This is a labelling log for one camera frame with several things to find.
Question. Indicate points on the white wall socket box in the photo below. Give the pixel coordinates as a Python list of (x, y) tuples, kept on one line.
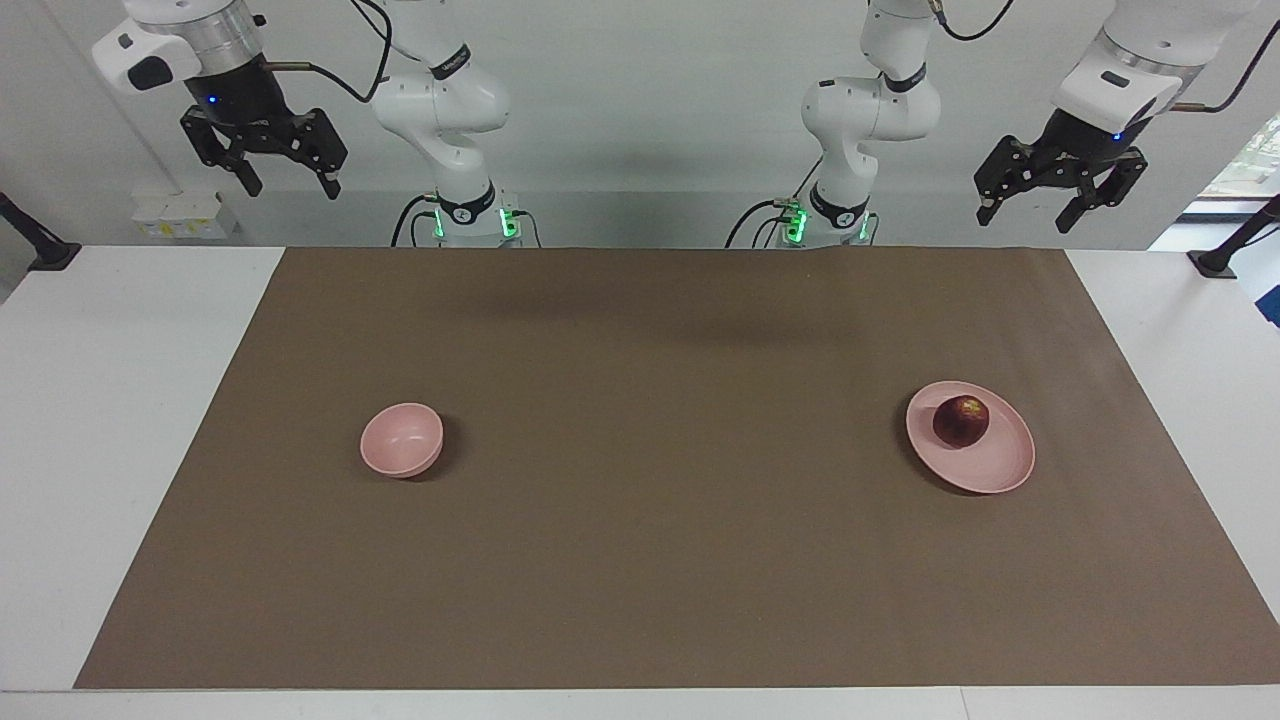
[(185, 215)]

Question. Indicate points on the blue object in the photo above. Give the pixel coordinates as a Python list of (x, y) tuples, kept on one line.
[(1272, 305)]

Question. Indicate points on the dark red apple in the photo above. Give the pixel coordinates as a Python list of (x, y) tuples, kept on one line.
[(960, 422)]

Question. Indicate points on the window with greenery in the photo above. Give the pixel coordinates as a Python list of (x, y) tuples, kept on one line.
[(1250, 170)]

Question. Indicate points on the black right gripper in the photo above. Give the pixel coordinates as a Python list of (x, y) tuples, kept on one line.
[(245, 100)]

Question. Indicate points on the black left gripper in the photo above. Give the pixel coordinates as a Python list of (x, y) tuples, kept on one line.
[(1085, 145)]

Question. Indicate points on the black clamp stand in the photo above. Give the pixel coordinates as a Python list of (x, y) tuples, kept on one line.
[(1225, 255), (45, 250)]

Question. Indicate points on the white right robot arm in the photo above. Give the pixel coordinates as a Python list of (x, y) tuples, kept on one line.
[(450, 100)]

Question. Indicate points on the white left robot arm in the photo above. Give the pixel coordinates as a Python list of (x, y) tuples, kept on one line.
[(870, 110)]

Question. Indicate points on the pink plate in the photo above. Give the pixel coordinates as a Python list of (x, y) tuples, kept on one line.
[(985, 465)]

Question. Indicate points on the pink bowl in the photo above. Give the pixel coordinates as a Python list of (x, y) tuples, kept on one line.
[(400, 442)]

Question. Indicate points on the brown table mat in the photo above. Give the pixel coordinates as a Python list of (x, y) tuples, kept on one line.
[(650, 520)]

